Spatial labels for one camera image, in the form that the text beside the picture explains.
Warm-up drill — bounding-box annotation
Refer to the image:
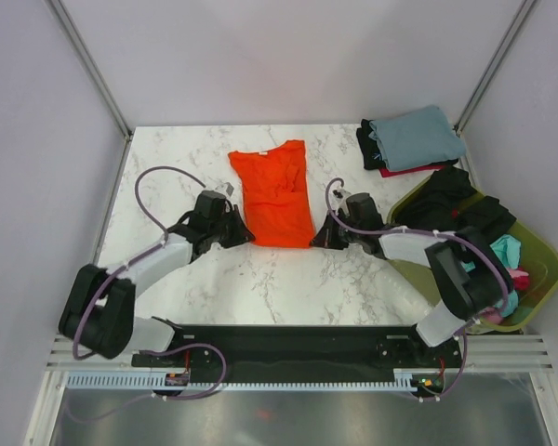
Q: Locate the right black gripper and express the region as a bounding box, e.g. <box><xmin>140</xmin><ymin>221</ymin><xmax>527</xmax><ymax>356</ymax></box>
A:
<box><xmin>311</xmin><ymin>210</ymin><xmax>363</xmax><ymax>250</ymax></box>

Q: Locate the orange t shirt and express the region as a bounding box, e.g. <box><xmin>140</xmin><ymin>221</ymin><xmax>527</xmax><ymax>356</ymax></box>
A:
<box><xmin>228</xmin><ymin>140</ymin><xmax>315</xmax><ymax>249</ymax></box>

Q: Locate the black t shirt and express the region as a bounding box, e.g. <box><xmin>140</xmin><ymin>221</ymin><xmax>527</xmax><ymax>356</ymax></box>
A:
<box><xmin>356</xmin><ymin>119</ymin><xmax>386</xmax><ymax>170</ymax></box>
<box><xmin>394</xmin><ymin>166</ymin><xmax>516</xmax><ymax>243</ymax></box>

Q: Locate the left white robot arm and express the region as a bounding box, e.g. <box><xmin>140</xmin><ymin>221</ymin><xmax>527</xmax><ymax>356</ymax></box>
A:
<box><xmin>58</xmin><ymin>190</ymin><xmax>255</xmax><ymax>361</ymax></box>

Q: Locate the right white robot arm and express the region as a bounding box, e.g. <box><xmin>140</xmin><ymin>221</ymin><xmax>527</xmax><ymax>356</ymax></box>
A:
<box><xmin>310</xmin><ymin>192</ymin><xmax>513</xmax><ymax>366</ymax></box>

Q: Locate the red folded t shirt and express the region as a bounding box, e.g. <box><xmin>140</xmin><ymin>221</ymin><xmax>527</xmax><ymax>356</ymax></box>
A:
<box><xmin>379</xmin><ymin>159</ymin><xmax>458</xmax><ymax>177</ymax></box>

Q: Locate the black folded t shirt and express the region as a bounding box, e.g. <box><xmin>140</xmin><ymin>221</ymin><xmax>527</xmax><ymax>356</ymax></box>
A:
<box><xmin>356</xmin><ymin>119</ymin><xmax>386</xmax><ymax>170</ymax></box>

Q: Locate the grey-blue folded t shirt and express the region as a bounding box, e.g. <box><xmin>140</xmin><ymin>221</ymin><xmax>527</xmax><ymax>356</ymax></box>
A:
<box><xmin>369</xmin><ymin>105</ymin><xmax>466</xmax><ymax>172</ymax></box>

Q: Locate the teal t shirt in bin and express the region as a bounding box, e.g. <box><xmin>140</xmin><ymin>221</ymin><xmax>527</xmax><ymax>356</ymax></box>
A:
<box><xmin>464</xmin><ymin>234</ymin><xmax>525</xmax><ymax>312</ymax></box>

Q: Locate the pink garment in bin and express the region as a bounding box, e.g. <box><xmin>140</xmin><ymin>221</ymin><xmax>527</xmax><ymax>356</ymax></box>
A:
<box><xmin>482</xmin><ymin>267</ymin><xmax>530</xmax><ymax>324</ymax></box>

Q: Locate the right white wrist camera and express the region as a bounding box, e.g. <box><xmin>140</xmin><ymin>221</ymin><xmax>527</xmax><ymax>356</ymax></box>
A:
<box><xmin>332</xmin><ymin>189</ymin><xmax>351</xmax><ymax>213</ymax></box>

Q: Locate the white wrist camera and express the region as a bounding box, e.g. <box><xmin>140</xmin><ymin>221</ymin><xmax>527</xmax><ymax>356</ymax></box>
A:
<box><xmin>332</xmin><ymin>189</ymin><xmax>351</xmax><ymax>213</ymax></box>
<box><xmin>215</xmin><ymin>182</ymin><xmax>234</xmax><ymax>198</ymax></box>

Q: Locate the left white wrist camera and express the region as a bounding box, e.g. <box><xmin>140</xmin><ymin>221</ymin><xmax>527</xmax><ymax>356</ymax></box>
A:
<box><xmin>215</xmin><ymin>182</ymin><xmax>234</xmax><ymax>198</ymax></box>

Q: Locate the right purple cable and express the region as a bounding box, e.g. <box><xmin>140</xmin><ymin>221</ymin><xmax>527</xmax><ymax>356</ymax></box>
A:
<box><xmin>325</xmin><ymin>178</ymin><xmax>512</xmax><ymax>403</ymax></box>

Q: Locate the purple cable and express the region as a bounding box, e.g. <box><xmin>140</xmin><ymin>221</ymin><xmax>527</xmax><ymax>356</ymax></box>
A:
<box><xmin>325</xmin><ymin>178</ymin><xmax>512</xmax><ymax>403</ymax></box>
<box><xmin>72</xmin><ymin>166</ymin><xmax>228</xmax><ymax>401</ymax></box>

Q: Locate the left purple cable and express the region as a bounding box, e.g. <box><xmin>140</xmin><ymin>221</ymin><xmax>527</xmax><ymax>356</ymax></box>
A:
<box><xmin>72</xmin><ymin>166</ymin><xmax>228</xmax><ymax>401</ymax></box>

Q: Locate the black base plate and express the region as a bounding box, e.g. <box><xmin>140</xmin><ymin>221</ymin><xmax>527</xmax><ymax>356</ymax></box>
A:
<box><xmin>131</xmin><ymin>325</ymin><xmax>462</xmax><ymax>383</ymax></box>

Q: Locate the aluminium rail bar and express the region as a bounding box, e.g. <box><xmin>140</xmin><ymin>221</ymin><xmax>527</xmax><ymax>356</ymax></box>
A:
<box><xmin>44</xmin><ymin>332</ymin><xmax>554</xmax><ymax>373</ymax></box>

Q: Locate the right aluminium frame post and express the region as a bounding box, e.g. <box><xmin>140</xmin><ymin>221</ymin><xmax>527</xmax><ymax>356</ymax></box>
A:
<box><xmin>453</xmin><ymin>0</ymin><xmax>540</xmax><ymax>136</ymax></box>

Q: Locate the aluminium frame post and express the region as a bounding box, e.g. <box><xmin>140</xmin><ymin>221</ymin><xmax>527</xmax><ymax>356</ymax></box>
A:
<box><xmin>46</xmin><ymin>0</ymin><xmax>133</xmax><ymax>141</ymax></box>
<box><xmin>453</xmin><ymin>0</ymin><xmax>540</xmax><ymax>136</ymax></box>

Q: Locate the white slotted cable duct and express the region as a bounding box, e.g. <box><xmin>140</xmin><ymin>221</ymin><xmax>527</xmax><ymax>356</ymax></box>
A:
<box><xmin>66</xmin><ymin>371</ymin><xmax>417</xmax><ymax>392</ymax></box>

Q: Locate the left aluminium frame post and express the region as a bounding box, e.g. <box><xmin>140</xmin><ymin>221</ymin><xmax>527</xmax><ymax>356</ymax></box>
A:
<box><xmin>46</xmin><ymin>0</ymin><xmax>133</xmax><ymax>141</ymax></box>

